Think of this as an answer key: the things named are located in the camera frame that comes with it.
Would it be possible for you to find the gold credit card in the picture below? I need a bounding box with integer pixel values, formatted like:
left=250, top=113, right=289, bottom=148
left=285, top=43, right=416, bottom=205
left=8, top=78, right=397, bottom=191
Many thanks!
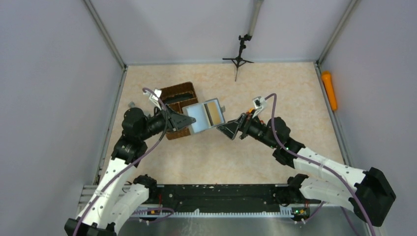
left=206, top=101, right=224, bottom=126

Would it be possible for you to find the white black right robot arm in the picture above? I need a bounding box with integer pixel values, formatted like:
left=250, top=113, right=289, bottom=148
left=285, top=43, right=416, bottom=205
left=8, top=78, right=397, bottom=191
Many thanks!
left=217, top=113, right=397, bottom=227

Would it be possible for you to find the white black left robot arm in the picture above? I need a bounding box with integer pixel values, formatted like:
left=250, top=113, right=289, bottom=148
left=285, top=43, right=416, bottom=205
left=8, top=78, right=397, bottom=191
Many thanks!
left=64, top=107, right=196, bottom=236

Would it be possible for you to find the brown wicker basket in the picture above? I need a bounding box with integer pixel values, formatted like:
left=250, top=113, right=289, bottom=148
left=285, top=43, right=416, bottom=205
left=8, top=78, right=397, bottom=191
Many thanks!
left=160, top=82, right=199, bottom=140

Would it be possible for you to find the orange flashlight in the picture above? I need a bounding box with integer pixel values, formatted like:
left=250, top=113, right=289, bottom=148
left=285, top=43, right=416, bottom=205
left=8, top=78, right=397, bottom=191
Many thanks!
left=321, top=71, right=338, bottom=111

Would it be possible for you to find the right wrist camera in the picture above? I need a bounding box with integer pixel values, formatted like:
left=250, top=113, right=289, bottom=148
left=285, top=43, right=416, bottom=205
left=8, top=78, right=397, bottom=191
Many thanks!
left=252, top=96, right=267, bottom=117

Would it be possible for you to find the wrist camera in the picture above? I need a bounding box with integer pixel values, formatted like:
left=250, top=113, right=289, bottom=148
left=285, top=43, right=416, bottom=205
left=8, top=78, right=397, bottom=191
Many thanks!
left=148, top=88, right=162, bottom=106
left=252, top=96, right=267, bottom=117

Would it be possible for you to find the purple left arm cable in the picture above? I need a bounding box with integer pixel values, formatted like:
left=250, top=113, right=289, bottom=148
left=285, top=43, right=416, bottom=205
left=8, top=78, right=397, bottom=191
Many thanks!
left=72, top=87, right=175, bottom=236

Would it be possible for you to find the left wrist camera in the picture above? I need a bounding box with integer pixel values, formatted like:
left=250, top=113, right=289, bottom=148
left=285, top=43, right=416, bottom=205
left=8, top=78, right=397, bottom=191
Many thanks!
left=148, top=88, right=162, bottom=106

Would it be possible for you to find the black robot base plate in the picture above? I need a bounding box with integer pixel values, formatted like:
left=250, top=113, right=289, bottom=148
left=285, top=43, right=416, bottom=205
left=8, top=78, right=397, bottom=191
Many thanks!
left=127, top=184, right=322, bottom=206

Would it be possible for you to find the black camera tripod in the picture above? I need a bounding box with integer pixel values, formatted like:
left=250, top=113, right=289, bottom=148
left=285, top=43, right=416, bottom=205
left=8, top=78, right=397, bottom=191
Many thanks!
left=222, top=0, right=264, bottom=82

